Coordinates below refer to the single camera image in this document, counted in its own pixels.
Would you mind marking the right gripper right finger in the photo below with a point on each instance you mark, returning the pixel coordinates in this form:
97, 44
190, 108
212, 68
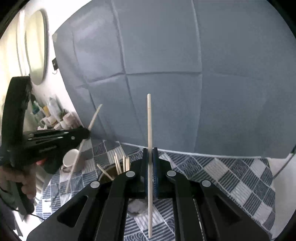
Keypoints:
202, 211

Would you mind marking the person's left hand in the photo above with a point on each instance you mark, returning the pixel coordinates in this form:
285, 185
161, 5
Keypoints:
27, 178

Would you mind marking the oval wall mirror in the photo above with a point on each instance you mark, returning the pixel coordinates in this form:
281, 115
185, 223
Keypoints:
32, 42

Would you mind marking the black steel utensil cup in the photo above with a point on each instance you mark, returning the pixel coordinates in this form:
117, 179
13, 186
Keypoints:
126, 190

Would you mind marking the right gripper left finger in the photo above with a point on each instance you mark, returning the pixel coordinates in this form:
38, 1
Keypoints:
86, 217

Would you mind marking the blue patterned tablecloth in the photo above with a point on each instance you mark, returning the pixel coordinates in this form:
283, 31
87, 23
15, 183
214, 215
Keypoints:
246, 181

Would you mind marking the black wall hook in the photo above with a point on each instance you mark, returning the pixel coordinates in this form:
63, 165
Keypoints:
55, 66

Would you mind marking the grey-blue backdrop cloth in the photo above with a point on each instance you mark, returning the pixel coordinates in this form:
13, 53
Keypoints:
221, 74

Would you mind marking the small potted plant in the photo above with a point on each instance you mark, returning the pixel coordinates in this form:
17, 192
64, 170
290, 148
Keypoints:
62, 115

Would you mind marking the wooden chopstick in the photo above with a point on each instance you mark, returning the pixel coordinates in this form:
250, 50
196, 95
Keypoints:
124, 163
127, 163

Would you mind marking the white ceramic mug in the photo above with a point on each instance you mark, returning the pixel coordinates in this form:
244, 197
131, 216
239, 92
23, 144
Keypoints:
68, 161

